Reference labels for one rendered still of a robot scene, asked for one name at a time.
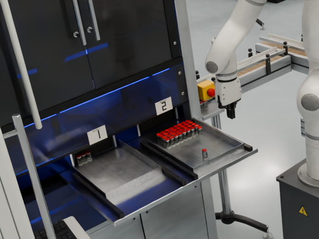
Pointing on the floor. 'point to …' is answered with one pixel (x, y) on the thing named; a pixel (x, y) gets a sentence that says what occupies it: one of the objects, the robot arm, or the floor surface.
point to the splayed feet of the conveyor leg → (227, 219)
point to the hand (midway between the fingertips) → (230, 113)
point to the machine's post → (193, 103)
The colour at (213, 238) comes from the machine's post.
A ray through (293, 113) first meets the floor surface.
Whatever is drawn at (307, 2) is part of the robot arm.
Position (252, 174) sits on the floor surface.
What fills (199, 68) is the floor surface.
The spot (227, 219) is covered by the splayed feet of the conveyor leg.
